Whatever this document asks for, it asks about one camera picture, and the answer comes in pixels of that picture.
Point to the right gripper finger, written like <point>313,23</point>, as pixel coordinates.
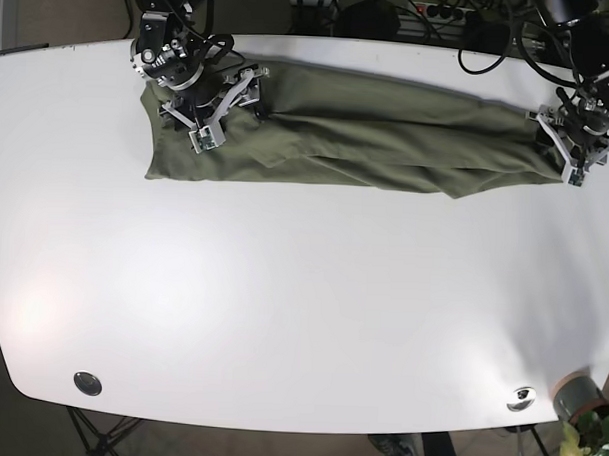
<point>259,101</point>

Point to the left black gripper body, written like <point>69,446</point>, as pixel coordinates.
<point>579,130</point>

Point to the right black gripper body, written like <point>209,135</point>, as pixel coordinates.
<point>199,108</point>

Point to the olive green T-shirt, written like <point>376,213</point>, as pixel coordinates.
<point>316,125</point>

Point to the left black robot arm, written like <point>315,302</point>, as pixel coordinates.
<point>576,30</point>

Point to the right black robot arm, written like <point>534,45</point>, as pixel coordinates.
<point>176,41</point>

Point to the grey plant pot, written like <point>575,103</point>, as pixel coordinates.
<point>577,394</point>

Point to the right silver table grommet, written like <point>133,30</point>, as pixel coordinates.
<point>521,399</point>

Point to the silver table grommet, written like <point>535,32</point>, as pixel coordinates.
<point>87,383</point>
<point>521,399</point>

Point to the left silver table grommet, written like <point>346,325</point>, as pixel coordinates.
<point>87,383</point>

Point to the green potted plant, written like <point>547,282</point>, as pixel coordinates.
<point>588,437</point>

